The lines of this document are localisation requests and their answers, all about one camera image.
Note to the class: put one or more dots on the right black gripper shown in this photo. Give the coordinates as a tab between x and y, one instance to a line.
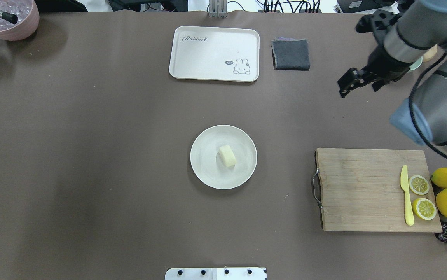
383	63

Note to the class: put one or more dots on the pale white bun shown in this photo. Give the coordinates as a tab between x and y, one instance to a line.
227	156

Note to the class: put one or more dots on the round cream plate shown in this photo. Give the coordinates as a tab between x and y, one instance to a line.
208	165

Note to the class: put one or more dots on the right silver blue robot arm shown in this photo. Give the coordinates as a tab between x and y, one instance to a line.
402	39

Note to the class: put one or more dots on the lemon half near bun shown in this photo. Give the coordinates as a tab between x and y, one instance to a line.
419	185

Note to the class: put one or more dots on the cream rabbit tray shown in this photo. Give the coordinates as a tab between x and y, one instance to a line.
215	54

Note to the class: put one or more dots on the mint green bowl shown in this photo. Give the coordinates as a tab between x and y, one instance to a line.
416	64

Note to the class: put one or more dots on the folded grey cloth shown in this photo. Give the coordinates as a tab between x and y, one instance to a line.
291	54

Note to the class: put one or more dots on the wooden cup tree stand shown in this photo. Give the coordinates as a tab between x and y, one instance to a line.
430	53

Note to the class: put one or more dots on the wooden cutting board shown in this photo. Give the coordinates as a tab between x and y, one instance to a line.
359	190

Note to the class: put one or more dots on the yellow plastic knife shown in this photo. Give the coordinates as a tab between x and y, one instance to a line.
404	185

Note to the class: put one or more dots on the pink bowl with ice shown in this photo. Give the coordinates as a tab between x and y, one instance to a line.
19	19

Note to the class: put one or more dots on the lemon half far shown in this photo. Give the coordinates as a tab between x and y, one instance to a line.
424	208

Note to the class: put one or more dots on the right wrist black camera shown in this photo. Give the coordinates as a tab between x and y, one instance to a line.
379	23

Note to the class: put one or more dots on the aluminium frame post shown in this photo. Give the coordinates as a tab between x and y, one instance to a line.
217	9

